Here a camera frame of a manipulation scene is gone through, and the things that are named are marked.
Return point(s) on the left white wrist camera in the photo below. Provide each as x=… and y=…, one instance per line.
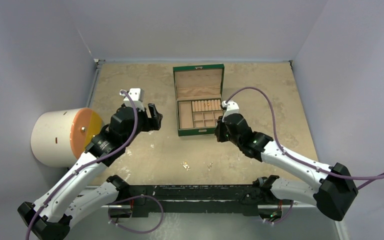
x=133, y=98

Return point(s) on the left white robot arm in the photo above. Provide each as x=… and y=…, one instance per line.
x=53, y=215

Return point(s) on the green jewelry tray insert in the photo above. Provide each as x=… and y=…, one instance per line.
x=198, y=113

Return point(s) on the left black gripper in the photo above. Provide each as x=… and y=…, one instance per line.
x=150, y=123

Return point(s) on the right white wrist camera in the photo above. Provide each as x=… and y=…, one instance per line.
x=229, y=107

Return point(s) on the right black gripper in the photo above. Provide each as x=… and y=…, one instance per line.
x=220, y=131

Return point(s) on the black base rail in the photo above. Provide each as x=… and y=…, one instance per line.
x=250, y=200

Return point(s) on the white cylinder orange face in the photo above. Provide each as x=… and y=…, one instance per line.
x=59, y=137

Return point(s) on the green jewelry box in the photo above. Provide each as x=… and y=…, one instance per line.
x=198, y=95

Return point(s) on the gold earring cluster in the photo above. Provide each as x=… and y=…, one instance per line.
x=185, y=165

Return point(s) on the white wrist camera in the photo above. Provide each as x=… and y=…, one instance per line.
x=229, y=107
x=133, y=98

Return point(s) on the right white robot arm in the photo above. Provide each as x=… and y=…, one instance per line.
x=329, y=188

